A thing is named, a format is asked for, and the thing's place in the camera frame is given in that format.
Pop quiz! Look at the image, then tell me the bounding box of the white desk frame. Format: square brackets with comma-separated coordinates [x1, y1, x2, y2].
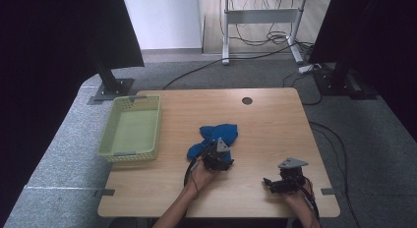
[212, 0, 309, 66]

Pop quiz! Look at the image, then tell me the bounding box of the person's right hand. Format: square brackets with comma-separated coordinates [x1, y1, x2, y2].
[281, 182, 317, 219]

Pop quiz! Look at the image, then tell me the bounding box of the blue t-shirt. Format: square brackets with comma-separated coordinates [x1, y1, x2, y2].
[186, 123, 239, 161]

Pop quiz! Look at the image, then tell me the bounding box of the left hand-held gripper cable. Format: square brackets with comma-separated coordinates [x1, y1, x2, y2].
[183, 143, 214, 200]

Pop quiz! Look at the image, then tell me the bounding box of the hand-held gripper cable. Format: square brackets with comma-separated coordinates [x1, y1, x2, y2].
[300, 176, 321, 222]
[183, 143, 214, 200]

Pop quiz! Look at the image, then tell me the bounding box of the person's left hand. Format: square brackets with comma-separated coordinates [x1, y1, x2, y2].
[185, 158, 219, 198]

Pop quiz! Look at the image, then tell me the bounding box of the white power strip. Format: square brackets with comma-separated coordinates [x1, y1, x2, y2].
[298, 63, 323, 75]

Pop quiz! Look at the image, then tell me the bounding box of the right hand-held gripper cable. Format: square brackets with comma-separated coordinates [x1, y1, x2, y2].
[300, 176, 321, 222]

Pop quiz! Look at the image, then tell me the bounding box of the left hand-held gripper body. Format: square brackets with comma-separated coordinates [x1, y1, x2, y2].
[201, 138, 234, 172]

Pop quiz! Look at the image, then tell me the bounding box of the long black floor cable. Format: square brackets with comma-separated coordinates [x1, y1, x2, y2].
[161, 40, 298, 90]

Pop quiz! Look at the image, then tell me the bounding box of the black metal stand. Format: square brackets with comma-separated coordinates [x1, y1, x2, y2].
[313, 57, 378, 101]
[87, 47, 136, 106]

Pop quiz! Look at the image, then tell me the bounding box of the black curtain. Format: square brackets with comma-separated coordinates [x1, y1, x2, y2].
[308, 0, 417, 143]
[0, 0, 146, 222]

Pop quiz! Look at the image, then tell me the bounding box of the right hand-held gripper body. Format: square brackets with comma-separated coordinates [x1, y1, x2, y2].
[277, 157, 309, 193]

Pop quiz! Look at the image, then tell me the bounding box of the green plastic basket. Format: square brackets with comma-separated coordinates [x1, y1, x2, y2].
[97, 94, 162, 163]

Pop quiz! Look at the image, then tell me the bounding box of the tangle of black cables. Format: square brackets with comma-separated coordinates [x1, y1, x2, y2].
[229, 0, 315, 53]

